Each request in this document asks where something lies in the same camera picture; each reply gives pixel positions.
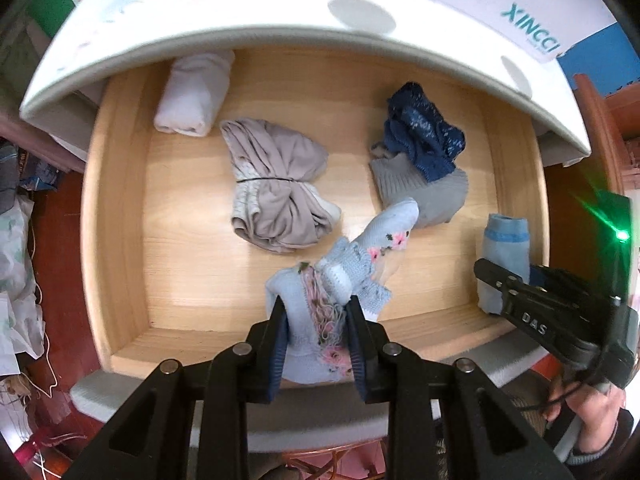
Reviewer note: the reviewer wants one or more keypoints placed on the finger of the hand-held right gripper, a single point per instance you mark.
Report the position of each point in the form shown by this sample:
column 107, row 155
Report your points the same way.
column 555, row 280
column 500, row 280

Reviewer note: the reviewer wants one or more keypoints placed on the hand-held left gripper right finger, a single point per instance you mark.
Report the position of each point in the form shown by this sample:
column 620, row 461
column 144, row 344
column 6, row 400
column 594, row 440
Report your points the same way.
column 356, row 355

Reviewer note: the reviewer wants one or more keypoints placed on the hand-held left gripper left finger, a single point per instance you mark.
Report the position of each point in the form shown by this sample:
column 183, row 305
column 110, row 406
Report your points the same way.
column 280, row 350

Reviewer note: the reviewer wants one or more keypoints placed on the light blue floral sock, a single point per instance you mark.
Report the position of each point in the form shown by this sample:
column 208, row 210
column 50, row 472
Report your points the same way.
column 345, row 265

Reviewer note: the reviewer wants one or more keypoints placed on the wooden drawer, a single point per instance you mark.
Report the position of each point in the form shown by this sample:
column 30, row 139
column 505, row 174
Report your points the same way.
column 190, row 260

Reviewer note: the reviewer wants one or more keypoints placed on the navy lace underwear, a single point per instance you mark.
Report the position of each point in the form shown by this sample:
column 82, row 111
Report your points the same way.
column 420, row 125

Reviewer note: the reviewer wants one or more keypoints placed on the white underwear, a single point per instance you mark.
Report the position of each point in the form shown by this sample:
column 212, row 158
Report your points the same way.
column 190, row 95

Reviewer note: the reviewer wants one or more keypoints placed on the person's right forearm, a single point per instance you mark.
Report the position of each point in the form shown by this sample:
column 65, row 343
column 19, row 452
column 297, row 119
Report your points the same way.
column 610, row 452

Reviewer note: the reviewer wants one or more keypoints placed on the beige bundled underwear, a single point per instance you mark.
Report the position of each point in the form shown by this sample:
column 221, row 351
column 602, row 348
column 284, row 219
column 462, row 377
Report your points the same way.
column 280, row 170

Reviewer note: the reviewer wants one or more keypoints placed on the person's right hand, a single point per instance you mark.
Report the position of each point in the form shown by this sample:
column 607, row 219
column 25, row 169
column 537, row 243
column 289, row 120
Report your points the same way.
column 600, row 410

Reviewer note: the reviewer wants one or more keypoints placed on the grey sock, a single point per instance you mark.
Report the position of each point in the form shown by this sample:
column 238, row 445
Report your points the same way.
column 430, row 195

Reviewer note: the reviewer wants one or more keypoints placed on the brown wooden furniture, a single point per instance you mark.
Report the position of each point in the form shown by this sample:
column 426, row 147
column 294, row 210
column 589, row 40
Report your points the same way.
column 600, row 125

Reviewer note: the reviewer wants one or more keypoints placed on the blue foam mat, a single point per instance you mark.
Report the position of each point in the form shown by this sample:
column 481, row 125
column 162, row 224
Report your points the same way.
column 595, row 60

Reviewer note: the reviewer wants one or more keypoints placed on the white plastic bag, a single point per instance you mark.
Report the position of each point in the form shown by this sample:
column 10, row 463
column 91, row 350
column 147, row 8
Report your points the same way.
column 20, row 260

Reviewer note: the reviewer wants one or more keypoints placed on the green foam mat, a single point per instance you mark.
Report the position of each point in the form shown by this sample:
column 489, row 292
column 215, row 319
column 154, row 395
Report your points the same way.
column 42, row 15

